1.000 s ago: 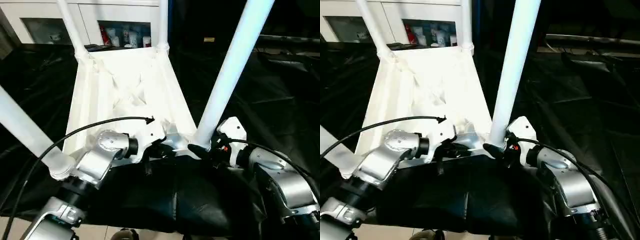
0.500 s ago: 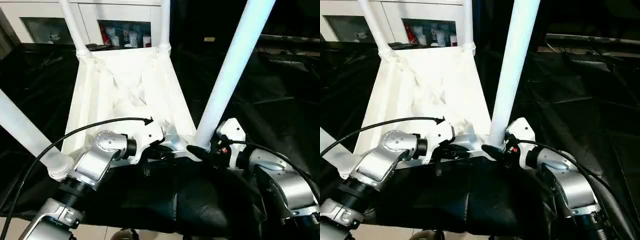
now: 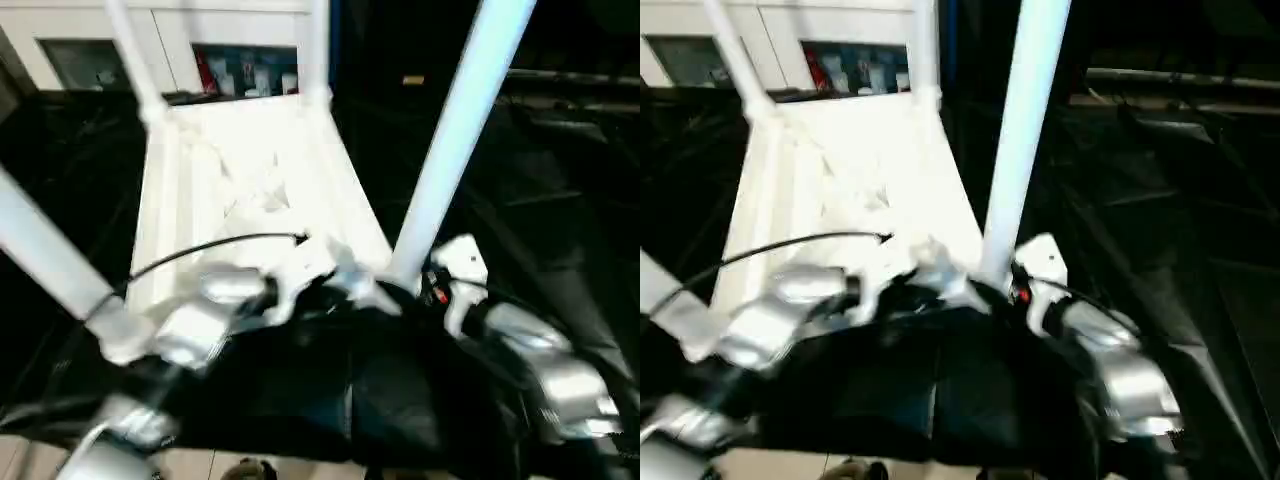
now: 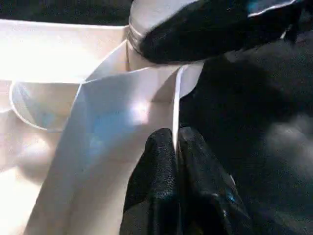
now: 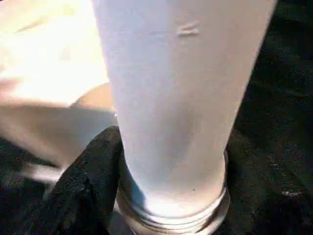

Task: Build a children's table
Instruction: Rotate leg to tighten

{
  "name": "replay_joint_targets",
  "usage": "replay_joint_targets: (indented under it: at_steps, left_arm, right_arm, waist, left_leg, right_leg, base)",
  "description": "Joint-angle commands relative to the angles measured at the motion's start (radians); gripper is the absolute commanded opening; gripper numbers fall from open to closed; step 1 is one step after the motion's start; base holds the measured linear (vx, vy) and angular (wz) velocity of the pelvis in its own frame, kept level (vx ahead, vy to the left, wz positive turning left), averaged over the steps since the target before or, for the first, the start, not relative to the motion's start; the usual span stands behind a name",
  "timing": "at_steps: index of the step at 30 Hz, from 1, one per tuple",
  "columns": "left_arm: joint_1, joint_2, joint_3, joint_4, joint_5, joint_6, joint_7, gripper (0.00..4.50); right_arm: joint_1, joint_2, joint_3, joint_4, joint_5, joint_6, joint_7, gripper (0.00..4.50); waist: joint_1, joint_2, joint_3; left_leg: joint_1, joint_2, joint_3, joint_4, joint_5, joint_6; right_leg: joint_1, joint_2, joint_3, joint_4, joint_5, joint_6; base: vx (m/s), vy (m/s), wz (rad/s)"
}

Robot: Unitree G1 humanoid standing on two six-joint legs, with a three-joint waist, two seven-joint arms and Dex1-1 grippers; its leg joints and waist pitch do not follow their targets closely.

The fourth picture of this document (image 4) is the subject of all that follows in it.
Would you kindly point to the black work mat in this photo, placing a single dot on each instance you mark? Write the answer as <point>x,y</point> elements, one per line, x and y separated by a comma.
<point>256,122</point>

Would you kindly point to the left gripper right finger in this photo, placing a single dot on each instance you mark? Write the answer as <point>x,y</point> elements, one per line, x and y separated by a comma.
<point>203,183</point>

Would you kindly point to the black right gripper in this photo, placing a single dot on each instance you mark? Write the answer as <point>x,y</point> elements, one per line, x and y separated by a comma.
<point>288,12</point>

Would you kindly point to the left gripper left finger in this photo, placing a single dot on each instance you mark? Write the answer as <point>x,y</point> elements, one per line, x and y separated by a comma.
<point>154,183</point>

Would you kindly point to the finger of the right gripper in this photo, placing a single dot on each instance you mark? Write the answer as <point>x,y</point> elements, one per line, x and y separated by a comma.
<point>195,36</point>

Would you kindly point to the white plastic table leg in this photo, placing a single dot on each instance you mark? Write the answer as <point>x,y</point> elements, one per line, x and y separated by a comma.
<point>146,14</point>

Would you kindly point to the white plastic table top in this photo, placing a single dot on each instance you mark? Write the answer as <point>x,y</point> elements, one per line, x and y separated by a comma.
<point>49,49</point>

